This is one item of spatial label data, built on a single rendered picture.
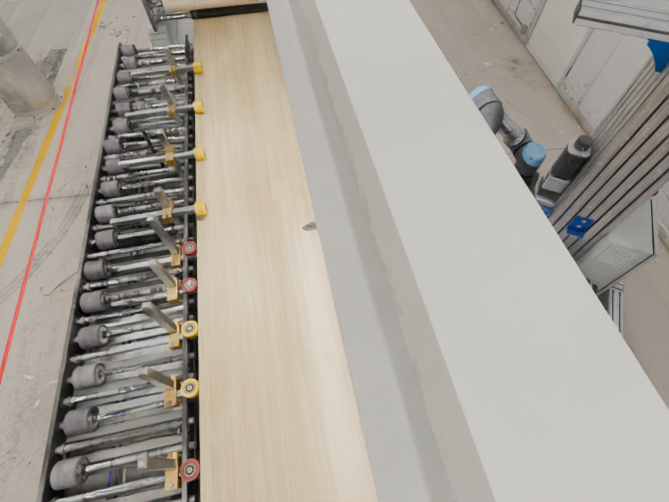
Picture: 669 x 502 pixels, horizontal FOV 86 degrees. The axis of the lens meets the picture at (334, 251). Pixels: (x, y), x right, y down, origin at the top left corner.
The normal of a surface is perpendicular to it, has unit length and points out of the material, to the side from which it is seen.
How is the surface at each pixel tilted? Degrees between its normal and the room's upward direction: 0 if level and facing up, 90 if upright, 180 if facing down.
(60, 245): 0
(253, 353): 0
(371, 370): 61
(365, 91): 0
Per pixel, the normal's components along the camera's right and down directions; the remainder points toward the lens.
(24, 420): 0.00, -0.51
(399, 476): -0.86, -0.10
